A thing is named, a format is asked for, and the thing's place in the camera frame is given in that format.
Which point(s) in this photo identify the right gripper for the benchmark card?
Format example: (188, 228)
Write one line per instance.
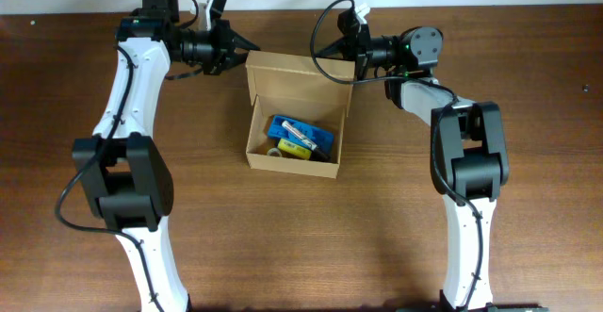
(352, 48)

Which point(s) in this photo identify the brown cardboard box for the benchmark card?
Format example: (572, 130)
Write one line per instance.
(292, 86)

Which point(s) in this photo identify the yellow highlighter pen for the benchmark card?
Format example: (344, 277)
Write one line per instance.
(294, 149)

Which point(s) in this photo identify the black whiteboard marker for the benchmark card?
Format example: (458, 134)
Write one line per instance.
(320, 154)

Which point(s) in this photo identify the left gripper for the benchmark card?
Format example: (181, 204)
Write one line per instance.
(226, 40)

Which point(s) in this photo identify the yellow tape roll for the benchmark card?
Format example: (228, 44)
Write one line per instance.
(274, 152)

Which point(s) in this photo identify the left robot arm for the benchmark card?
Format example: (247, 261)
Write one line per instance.
(126, 181)

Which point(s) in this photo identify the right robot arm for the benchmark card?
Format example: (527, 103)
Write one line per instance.
(468, 162)

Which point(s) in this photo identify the blue whiteboard duster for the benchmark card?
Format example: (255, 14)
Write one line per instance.
(322, 138)

